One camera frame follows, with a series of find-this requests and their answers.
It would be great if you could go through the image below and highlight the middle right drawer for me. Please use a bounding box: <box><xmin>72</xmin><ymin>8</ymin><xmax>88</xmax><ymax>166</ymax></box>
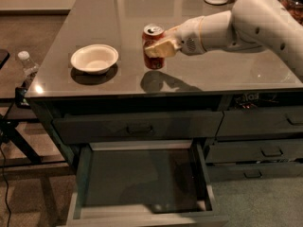
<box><xmin>205</xmin><ymin>139</ymin><xmax>303</xmax><ymax>164</ymax></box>

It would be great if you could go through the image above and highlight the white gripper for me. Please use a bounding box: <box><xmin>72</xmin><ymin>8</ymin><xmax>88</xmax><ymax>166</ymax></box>
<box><xmin>144</xmin><ymin>16</ymin><xmax>205</xmax><ymax>58</ymax></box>

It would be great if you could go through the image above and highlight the white paper bowl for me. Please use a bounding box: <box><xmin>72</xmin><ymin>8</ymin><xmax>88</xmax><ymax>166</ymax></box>
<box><xmin>70</xmin><ymin>44</ymin><xmax>118</xmax><ymax>75</ymax></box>

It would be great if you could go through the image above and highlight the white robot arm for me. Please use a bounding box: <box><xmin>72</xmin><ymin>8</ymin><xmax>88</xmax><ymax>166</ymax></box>
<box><xmin>144</xmin><ymin>0</ymin><xmax>303</xmax><ymax>79</ymax></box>

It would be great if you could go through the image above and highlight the open middle drawer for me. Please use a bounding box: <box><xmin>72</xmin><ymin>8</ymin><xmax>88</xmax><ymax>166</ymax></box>
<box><xmin>66</xmin><ymin>140</ymin><xmax>228</xmax><ymax>227</ymax></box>

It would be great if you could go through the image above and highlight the glass jar of snacks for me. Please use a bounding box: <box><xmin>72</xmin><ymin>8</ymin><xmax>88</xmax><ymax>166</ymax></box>
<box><xmin>280</xmin><ymin>0</ymin><xmax>303</xmax><ymax>26</ymax></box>

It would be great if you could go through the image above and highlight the clear plastic water bottle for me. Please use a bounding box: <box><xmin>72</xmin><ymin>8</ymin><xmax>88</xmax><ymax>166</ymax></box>
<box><xmin>18</xmin><ymin>51</ymin><xmax>39</xmax><ymax>79</ymax></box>

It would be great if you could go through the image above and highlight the dark grey cabinet counter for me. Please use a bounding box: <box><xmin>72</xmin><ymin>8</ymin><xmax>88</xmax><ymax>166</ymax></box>
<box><xmin>24</xmin><ymin>0</ymin><xmax>303</xmax><ymax>175</ymax></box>

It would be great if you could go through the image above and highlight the closed top left drawer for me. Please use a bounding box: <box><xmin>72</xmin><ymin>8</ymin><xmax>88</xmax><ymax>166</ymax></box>
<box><xmin>52</xmin><ymin>111</ymin><xmax>223</xmax><ymax>145</ymax></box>

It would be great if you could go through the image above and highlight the black side table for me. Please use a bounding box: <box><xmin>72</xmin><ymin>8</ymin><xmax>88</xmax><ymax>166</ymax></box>
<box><xmin>0</xmin><ymin>48</ymin><xmax>67</xmax><ymax>168</ymax></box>

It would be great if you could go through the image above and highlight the black cable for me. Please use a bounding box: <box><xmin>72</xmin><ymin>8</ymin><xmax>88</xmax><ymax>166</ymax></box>
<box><xmin>0</xmin><ymin>142</ymin><xmax>13</xmax><ymax>227</ymax></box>

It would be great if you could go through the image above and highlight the red coke can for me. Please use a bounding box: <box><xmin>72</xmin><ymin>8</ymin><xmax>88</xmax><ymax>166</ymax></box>
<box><xmin>142</xmin><ymin>24</ymin><xmax>165</xmax><ymax>70</ymax></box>

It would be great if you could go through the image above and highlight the chip bag in drawer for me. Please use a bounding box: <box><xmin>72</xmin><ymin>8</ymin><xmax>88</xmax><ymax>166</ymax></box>
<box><xmin>234</xmin><ymin>93</ymin><xmax>259</xmax><ymax>109</ymax></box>

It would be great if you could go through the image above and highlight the top right drawer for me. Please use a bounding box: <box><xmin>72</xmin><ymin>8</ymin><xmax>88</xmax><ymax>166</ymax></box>
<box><xmin>217</xmin><ymin>106</ymin><xmax>303</xmax><ymax>137</ymax></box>

